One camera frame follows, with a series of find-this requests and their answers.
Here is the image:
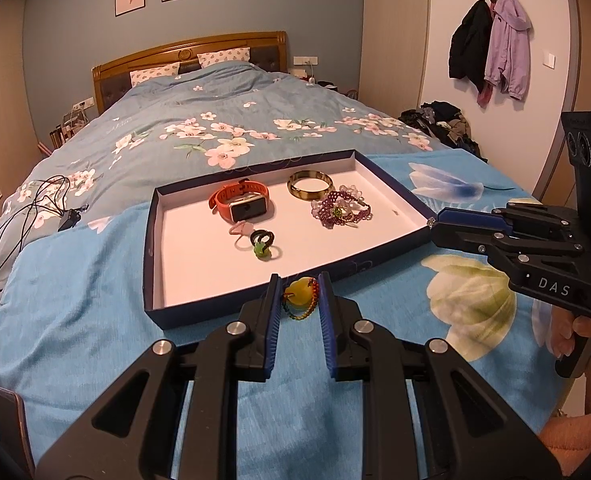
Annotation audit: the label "brown smartphone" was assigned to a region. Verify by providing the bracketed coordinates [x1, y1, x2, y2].
[0, 386, 36, 480]

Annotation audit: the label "black and green rings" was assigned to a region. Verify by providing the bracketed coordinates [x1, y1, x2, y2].
[250, 229, 282, 262]

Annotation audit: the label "yellow pendant rainbow cord bracelet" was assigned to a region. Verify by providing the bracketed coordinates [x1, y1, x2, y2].
[282, 276, 321, 322]

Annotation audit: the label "pink garment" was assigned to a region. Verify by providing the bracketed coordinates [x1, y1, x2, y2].
[477, 0, 501, 107]

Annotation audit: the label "person's right hand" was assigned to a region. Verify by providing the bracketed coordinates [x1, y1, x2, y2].
[549, 305, 591, 361]

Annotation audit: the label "purple jacket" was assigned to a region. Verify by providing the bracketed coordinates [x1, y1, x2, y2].
[484, 0, 532, 101]

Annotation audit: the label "clear crystal bead bracelet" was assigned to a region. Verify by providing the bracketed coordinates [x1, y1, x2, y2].
[311, 185, 371, 226]

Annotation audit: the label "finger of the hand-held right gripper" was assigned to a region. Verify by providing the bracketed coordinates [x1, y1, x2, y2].
[429, 221, 532, 267]
[435, 201, 573, 240]

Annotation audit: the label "black cable with device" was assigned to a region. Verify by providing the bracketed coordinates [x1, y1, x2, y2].
[0, 175, 89, 292]

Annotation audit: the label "purple bead bracelet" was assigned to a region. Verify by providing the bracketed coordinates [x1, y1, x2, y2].
[315, 190, 373, 230]

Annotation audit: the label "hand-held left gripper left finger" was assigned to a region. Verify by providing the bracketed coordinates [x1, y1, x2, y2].
[34, 273, 282, 480]

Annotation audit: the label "pile of dark clothes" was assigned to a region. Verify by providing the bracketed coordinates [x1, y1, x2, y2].
[398, 101, 489, 161]

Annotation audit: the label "black jacket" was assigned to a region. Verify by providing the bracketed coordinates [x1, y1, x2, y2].
[448, 0, 493, 96]

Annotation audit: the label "wooden bed headboard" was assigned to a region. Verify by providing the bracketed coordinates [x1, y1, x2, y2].
[92, 31, 290, 111]

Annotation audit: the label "grey-blue floral duvet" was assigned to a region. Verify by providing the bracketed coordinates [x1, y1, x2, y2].
[0, 62, 487, 293]

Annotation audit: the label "tortoiseshell bangle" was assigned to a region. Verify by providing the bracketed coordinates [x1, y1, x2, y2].
[288, 170, 334, 202]

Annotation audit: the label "orange smartwatch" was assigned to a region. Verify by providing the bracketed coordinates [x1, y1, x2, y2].
[208, 178, 276, 223]

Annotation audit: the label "navy box lid tray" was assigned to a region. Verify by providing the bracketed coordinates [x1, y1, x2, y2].
[143, 149, 432, 331]

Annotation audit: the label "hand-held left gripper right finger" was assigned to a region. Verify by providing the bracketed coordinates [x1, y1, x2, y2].
[317, 272, 562, 480]

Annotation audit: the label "light blue flower blanket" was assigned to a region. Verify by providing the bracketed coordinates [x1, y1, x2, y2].
[0, 152, 583, 480]

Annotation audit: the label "dotted white pillow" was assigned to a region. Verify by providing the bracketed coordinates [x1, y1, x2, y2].
[197, 47, 251, 68]
[130, 61, 181, 88]

